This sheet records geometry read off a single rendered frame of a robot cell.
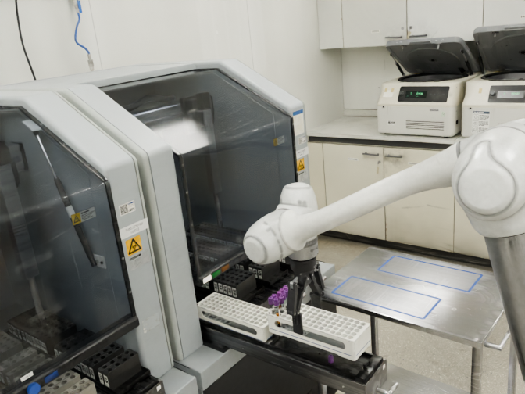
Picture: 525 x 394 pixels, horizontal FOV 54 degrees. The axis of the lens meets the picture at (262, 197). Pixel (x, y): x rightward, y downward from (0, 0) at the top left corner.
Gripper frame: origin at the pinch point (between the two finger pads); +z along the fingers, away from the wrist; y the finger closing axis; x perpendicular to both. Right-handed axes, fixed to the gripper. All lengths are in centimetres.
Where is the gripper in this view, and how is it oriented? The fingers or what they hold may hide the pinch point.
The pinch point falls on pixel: (308, 317)
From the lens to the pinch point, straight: 158.5
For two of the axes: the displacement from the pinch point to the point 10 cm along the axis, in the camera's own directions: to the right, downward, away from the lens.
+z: 1.0, 9.4, 3.2
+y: 6.0, -3.1, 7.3
